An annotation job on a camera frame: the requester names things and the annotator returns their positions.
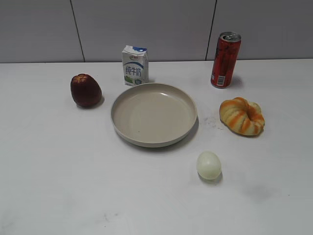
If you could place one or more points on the dark red apple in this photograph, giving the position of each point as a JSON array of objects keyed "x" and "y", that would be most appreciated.
[{"x": 85, "y": 91}]

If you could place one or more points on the white milk carton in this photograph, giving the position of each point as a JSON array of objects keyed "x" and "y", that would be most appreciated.
[{"x": 135, "y": 65}]

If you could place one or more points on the beige round plate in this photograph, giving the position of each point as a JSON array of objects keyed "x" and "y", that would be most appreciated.
[{"x": 153, "y": 115}]

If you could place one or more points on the red soda can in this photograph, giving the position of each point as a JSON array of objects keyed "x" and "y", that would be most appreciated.
[{"x": 227, "y": 50}]

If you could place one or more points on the white egg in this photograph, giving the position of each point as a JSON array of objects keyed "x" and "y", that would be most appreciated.
[{"x": 208, "y": 165}]

